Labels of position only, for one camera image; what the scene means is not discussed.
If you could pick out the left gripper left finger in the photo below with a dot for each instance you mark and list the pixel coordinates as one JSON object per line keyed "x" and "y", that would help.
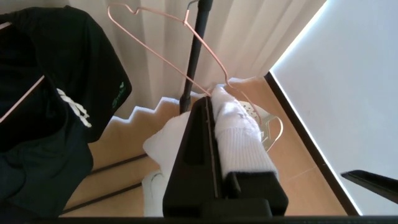
{"x": 189, "y": 186}

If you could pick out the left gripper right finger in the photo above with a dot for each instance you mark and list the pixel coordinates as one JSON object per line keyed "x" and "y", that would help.
{"x": 258, "y": 189}

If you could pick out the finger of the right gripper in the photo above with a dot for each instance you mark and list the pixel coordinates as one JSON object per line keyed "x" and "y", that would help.
{"x": 379, "y": 185}

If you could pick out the white printed garment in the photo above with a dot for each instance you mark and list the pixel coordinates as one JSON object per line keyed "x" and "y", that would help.
{"x": 239, "y": 143}

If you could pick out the black shorts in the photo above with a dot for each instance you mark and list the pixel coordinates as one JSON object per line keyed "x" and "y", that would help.
{"x": 46, "y": 149}

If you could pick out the pink clothes hanger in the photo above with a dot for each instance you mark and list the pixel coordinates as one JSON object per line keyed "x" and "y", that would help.
{"x": 21, "y": 99}
{"x": 186, "y": 21}

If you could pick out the white laundry basket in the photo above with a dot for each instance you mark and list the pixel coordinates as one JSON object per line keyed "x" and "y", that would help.
{"x": 270, "y": 130}

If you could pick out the black clothes rack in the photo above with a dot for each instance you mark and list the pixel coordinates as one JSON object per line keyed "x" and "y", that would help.
{"x": 194, "y": 56}

